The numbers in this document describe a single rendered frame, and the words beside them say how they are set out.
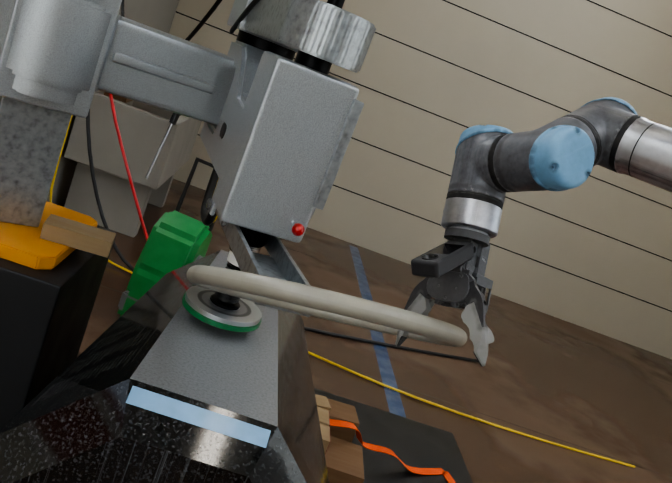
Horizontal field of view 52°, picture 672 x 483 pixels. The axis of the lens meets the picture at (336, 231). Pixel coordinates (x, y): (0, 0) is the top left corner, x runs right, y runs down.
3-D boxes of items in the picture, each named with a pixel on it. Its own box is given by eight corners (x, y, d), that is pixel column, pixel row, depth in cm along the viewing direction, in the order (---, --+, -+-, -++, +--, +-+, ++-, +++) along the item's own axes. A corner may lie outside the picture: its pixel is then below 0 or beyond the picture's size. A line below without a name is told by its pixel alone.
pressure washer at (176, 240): (137, 298, 377) (187, 152, 359) (194, 324, 373) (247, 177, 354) (104, 316, 343) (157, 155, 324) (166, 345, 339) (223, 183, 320)
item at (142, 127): (46, 214, 447) (83, 89, 429) (102, 179, 573) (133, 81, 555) (138, 246, 455) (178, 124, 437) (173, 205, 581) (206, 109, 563)
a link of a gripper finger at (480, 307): (496, 323, 101) (474, 272, 105) (492, 322, 99) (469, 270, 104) (469, 337, 103) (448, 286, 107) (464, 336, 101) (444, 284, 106)
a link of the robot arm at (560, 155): (596, 110, 98) (527, 121, 108) (549, 135, 92) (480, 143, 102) (610, 172, 100) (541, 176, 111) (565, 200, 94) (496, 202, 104)
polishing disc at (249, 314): (176, 306, 174) (177, 302, 174) (194, 281, 195) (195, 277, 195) (254, 335, 175) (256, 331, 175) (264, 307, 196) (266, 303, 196)
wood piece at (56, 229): (39, 238, 200) (43, 222, 199) (46, 228, 210) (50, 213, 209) (107, 258, 206) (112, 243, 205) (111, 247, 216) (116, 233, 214)
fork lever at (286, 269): (203, 208, 199) (208, 192, 198) (265, 226, 206) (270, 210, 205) (237, 300, 136) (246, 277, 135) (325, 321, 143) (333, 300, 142)
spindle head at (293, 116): (202, 192, 200) (253, 44, 190) (272, 213, 208) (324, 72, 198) (215, 231, 167) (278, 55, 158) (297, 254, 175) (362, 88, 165)
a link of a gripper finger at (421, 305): (412, 350, 113) (450, 311, 110) (393, 346, 108) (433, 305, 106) (401, 337, 114) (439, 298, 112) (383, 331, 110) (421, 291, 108)
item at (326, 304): (163, 279, 132) (167, 264, 133) (383, 334, 150) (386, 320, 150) (222, 284, 87) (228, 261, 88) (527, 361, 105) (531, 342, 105)
